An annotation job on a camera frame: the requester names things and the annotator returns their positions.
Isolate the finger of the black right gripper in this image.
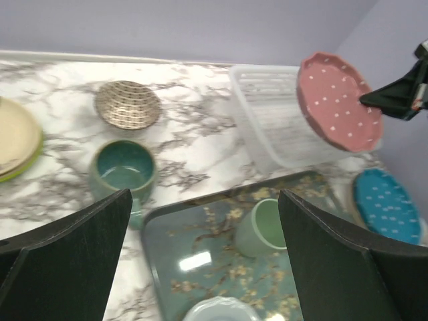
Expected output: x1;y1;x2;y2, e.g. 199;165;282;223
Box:
359;62;419;120

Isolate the light blue scalloped plate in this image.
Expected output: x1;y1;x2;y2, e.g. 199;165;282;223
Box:
183;296;261;321

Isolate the teal floral serving tray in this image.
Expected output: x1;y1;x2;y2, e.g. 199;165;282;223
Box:
141;171;352;320

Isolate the white perforated plastic bin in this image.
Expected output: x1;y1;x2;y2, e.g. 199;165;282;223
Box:
229;65;362;173

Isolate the light green ceramic cup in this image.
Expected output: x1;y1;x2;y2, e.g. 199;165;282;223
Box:
235;199;287;257

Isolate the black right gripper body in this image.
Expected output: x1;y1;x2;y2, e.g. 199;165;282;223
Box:
411;40;427;117

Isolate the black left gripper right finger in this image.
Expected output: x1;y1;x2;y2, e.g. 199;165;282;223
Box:
278;190;427;320

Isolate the pink polka dot plate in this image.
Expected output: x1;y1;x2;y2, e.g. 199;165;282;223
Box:
296;52;383;153

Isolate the patterned small ceramic bowl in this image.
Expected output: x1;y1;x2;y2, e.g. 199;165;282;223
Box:
94;80;162;130

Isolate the pale aqua brown-rimmed plate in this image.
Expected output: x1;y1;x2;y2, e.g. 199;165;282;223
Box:
344;186;427;247

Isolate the blue polka dot plate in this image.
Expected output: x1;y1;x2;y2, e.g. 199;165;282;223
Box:
352;169;423;245

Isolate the teal glazed ceramic mug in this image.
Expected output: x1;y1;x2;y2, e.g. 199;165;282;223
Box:
88;140;158;229

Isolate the lime green plate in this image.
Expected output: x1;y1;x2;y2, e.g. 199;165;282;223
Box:
0;134;44;183

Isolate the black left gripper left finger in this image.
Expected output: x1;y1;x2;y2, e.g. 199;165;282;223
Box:
1;189;132;321

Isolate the cream plate with black mark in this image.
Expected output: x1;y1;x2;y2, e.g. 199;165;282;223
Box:
1;97;43;175

